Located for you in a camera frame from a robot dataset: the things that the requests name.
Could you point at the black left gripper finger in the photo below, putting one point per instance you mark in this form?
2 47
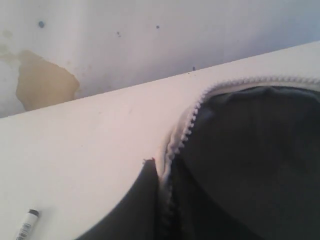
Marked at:
135 217

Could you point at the black capped white marker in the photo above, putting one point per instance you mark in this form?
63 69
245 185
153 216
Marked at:
25 229

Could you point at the white fabric backpack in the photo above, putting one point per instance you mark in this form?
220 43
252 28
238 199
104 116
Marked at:
243 163

